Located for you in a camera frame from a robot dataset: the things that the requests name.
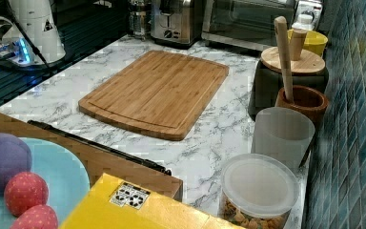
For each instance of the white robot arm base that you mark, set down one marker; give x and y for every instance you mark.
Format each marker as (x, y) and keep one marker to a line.
(28, 33)

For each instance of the stainless steel toaster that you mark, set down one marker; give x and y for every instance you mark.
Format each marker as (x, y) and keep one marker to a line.
(177, 22)

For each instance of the toaster oven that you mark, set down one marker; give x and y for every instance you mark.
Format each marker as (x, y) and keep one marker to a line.
(249, 24)

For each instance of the bamboo cutting board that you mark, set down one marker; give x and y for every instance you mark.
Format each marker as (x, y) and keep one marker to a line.
(161, 94)

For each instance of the translucent plastic cup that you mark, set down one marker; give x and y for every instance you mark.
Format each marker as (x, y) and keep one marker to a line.
(282, 134)

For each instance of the clear jar with snacks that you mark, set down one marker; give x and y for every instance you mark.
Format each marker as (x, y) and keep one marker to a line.
(257, 192)

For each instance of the glass french press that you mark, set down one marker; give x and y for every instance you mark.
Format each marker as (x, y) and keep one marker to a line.
(139, 18)

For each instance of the yellow cardboard box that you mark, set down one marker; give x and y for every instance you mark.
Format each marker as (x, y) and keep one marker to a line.
(113, 203)

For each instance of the brown wooden mortar cup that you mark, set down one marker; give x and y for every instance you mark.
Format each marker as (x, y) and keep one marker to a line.
(308, 101)

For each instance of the light blue plate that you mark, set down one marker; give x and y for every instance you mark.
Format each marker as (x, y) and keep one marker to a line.
(64, 173)

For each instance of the dark canister with wooden lid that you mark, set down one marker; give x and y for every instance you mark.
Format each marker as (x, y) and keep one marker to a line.
(308, 70)

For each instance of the wooden pestle stick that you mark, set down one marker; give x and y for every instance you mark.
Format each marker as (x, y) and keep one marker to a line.
(281, 35)

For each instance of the yellow bowl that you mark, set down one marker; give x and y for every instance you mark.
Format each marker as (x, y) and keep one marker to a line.
(300, 40)

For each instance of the white bottle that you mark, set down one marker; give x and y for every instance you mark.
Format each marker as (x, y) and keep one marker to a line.
(303, 22)

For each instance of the red plush strawberry upper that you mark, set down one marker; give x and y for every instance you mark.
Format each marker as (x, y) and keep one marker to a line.
(25, 190)

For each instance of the red plush strawberry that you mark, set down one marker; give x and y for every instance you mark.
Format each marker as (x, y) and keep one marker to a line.
(25, 190)
(37, 217)

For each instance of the red plush strawberry lower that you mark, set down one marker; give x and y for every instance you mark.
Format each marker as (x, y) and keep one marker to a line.
(37, 217)

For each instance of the purple plush fruit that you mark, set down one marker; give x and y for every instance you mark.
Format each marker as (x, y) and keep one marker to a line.
(15, 157)

